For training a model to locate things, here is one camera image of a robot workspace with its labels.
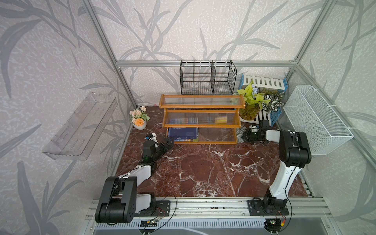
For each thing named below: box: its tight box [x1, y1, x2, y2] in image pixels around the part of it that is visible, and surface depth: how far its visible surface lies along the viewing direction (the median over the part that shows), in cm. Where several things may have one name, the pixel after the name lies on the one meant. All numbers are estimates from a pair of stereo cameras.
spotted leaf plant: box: [262, 91, 286, 116], surface depth 90 cm
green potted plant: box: [236, 80, 271, 121], surface depth 94 cm
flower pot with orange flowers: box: [129, 105, 151, 131], surface depth 101 cm
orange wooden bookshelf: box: [159, 94, 246, 145], surface depth 104 cm
